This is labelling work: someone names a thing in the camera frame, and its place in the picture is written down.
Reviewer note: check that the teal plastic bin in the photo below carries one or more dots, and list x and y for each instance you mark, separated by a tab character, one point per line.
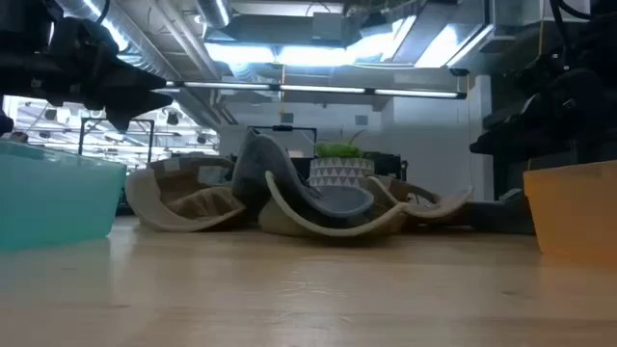
53	202

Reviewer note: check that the large silver ventilation duct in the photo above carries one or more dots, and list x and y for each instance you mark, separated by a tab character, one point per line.
144	53

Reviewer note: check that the grey denim cap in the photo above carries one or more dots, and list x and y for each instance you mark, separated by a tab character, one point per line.
501	217
270	164

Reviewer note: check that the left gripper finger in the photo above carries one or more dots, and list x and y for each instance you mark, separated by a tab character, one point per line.
132	79
130	103

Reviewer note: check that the tan cap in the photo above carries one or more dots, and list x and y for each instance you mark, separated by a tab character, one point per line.
289	221
434	207
193	207

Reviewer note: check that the grey ceiling box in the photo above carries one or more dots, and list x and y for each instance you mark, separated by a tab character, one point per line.
328	26

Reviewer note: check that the long ceiling light bar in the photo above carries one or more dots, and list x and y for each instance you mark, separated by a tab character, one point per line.
318	89

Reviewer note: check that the succulent in patterned white pot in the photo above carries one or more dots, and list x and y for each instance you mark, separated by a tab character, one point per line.
340	171

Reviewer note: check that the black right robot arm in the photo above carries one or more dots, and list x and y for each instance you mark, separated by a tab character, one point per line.
593	43

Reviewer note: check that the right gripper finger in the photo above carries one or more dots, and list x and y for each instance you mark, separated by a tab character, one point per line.
511	144
516	116

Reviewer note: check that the orange plastic bin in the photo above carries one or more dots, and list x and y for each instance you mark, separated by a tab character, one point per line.
578	212

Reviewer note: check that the small silver ventilation duct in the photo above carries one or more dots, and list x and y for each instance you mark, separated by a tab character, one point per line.
214	12

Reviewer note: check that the black rig frame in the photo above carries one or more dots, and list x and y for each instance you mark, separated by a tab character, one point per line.
115	120
289	128

